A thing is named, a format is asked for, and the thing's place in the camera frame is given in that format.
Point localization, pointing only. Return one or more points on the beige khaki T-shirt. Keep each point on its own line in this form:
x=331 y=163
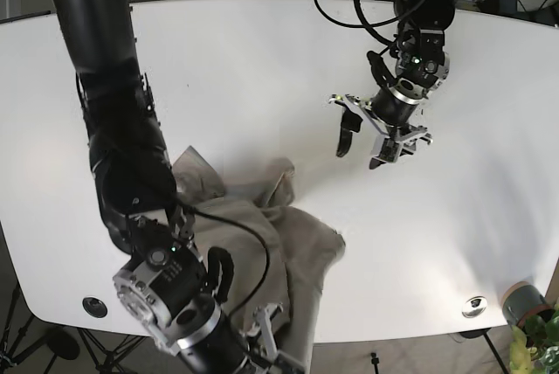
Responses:
x=280 y=253

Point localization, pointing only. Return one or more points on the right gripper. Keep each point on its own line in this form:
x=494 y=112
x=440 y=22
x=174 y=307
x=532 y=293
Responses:
x=177 y=297

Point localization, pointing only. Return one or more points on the black table grommet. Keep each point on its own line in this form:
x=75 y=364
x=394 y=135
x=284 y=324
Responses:
x=95 y=307

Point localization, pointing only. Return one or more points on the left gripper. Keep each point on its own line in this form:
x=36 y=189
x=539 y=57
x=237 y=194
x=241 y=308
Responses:
x=390 y=110

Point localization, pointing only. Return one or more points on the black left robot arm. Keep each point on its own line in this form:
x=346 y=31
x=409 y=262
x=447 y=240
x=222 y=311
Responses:
x=421 y=27

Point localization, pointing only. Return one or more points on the green potted plant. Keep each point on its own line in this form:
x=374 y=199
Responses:
x=534 y=348

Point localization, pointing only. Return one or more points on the silver table grommet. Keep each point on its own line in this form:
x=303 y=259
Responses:
x=474 y=307

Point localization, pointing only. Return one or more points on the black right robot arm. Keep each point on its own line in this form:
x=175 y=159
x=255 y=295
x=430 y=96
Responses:
x=128 y=157

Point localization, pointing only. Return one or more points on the grey plant pot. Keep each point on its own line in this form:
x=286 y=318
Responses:
x=522 y=301

